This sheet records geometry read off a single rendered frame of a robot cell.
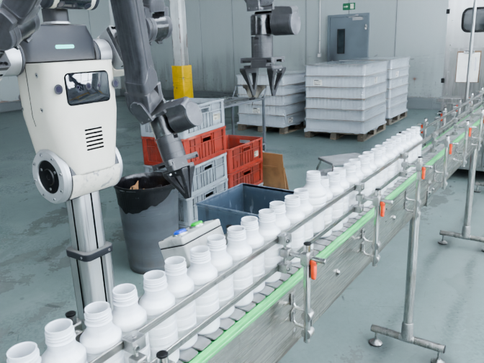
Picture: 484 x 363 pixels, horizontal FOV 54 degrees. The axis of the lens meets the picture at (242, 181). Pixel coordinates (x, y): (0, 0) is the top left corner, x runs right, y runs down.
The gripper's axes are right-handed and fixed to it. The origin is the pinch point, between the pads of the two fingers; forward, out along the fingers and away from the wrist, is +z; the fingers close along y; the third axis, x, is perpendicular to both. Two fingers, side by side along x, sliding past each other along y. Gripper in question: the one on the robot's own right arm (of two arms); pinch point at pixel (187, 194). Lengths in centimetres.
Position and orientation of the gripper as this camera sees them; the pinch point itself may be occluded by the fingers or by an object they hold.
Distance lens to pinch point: 115.4
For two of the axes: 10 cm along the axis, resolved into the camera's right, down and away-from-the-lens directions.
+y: 5.6, -2.5, 7.9
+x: -7.6, 2.1, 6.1
